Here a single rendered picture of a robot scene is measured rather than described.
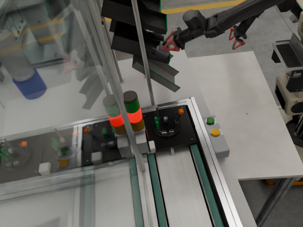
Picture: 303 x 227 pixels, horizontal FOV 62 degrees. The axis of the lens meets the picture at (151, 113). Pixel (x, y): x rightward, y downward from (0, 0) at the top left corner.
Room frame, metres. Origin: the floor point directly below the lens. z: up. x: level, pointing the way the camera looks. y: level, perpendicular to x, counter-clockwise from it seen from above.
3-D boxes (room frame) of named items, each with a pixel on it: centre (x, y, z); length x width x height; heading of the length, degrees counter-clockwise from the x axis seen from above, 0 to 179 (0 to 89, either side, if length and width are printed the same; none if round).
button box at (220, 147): (0.66, -0.28, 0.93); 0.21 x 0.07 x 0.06; 0
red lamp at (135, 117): (0.56, 0.06, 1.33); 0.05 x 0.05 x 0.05
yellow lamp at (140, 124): (0.56, 0.06, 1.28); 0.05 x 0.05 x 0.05
